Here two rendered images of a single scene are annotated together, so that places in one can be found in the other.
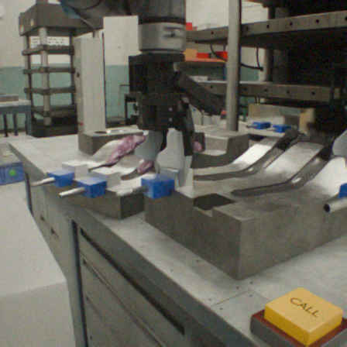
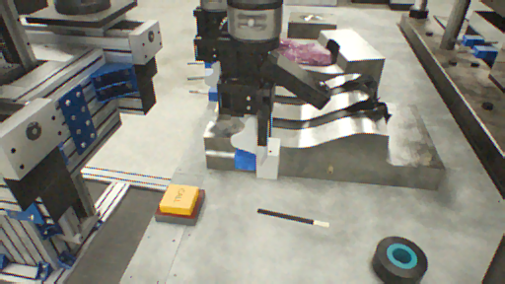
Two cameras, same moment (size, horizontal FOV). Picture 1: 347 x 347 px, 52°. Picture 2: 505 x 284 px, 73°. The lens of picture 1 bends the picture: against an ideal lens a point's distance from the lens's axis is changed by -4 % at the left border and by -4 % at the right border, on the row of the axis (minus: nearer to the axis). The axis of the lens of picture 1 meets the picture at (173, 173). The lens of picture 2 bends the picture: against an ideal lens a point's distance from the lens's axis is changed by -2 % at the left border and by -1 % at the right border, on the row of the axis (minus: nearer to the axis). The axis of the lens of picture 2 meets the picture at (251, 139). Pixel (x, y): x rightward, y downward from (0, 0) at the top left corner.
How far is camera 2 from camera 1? 61 cm
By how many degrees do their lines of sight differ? 43
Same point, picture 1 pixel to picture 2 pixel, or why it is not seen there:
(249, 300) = (192, 180)
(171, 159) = (213, 81)
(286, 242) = not seen: hidden behind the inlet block
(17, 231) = (18, 118)
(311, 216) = not seen: hidden behind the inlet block
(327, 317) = (176, 206)
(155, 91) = (206, 35)
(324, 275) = (252, 193)
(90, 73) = not seen: outside the picture
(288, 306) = (174, 190)
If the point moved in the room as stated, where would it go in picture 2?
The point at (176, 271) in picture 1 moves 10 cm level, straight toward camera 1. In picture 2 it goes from (191, 147) to (158, 168)
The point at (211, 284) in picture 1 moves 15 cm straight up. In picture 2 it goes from (193, 163) to (186, 107)
